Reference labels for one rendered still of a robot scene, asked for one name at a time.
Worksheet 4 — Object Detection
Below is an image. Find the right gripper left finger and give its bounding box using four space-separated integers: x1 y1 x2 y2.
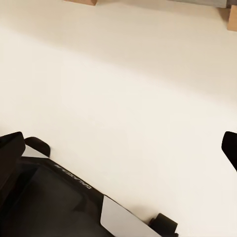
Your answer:
0 131 26 190

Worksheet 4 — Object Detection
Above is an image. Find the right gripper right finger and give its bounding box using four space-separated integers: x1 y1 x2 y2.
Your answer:
221 131 237 171

